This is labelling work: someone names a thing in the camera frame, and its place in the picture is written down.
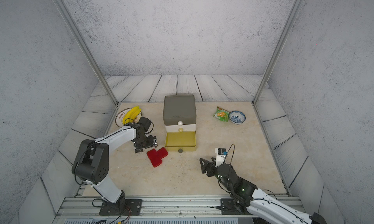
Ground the yellow toy banana bunch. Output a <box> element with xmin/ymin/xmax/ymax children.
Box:
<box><xmin>122</xmin><ymin>106</ymin><xmax>142</xmax><ymax>125</ymax></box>

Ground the grey top drawer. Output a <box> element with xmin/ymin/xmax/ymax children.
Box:
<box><xmin>163</xmin><ymin>94</ymin><xmax>197</xmax><ymax>126</ymax></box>

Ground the green snack packet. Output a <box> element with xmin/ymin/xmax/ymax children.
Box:
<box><xmin>213</xmin><ymin>107</ymin><xmax>230</xmax><ymax>122</ymax></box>

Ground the red brooch box front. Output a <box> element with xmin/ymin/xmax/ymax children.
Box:
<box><xmin>150</xmin><ymin>158</ymin><xmax>163</xmax><ymax>168</ymax></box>

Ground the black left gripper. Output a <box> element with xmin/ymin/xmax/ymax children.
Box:
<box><xmin>136</xmin><ymin>134</ymin><xmax>159</xmax><ymax>153</ymax></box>

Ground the yellow bottom drawer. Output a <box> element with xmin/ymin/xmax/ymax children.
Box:
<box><xmin>165</xmin><ymin>131</ymin><xmax>197</xmax><ymax>152</ymax></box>

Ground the blue white ceramic bowl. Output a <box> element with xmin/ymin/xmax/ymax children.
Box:
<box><xmin>229</xmin><ymin>111</ymin><xmax>246</xmax><ymax>125</ymax></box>

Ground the left aluminium frame post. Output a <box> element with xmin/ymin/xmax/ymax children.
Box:
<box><xmin>52</xmin><ymin>0</ymin><xmax>119</xmax><ymax>107</ymax></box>

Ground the red brooch box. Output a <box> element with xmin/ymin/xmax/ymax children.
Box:
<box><xmin>150</xmin><ymin>158</ymin><xmax>163</xmax><ymax>168</ymax></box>
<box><xmin>147</xmin><ymin>149</ymin><xmax>159</xmax><ymax>161</ymax></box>
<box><xmin>157</xmin><ymin>147</ymin><xmax>168</xmax><ymax>159</ymax></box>

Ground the patterned round plate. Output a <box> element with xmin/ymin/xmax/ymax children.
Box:
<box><xmin>115</xmin><ymin>107</ymin><xmax>142</xmax><ymax>127</ymax></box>

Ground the three-tier drawer cabinet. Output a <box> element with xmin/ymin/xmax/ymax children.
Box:
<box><xmin>163</xmin><ymin>94</ymin><xmax>197</xmax><ymax>153</ymax></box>

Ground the right aluminium frame post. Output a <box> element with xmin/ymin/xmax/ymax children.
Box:
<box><xmin>252</xmin><ymin>0</ymin><xmax>304</xmax><ymax>106</ymax></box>

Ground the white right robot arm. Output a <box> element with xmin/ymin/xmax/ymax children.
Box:
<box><xmin>199</xmin><ymin>158</ymin><xmax>326</xmax><ymax>224</ymax></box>

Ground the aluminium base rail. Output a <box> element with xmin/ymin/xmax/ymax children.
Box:
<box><xmin>52</xmin><ymin>194</ymin><xmax>310</xmax><ymax>224</ymax></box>

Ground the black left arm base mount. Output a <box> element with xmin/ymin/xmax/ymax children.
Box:
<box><xmin>99</xmin><ymin>192</ymin><xmax>143</xmax><ymax>216</ymax></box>

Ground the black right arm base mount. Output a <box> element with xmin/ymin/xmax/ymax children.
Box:
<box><xmin>216</xmin><ymin>198</ymin><xmax>250</xmax><ymax>215</ymax></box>

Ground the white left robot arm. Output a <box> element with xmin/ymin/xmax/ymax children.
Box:
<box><xmin>72</xmin><ymin>117</ymin><xmax>158</xmax><ymax>211</ymax></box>

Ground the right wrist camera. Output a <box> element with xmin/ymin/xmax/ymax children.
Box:
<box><xmin>215</xmin><ymin>148</ymin><xmax>228</xmax><ymax>167</ymax></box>

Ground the white drawer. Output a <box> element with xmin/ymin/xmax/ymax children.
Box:
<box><xmin>165</xmin><ymin>124</ymin><xmax>196</xmax><ymax>133</ymax></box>

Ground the aluminium frame post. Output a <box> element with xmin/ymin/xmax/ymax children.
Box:
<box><xmin>252</xmin><ymin>0</ymin><xmax>304</xmax><ymax>106</ymax></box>
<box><xmin>52</xmin><ymin>0</ymin><xmax>119</xmax><ymax>107</ymax></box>

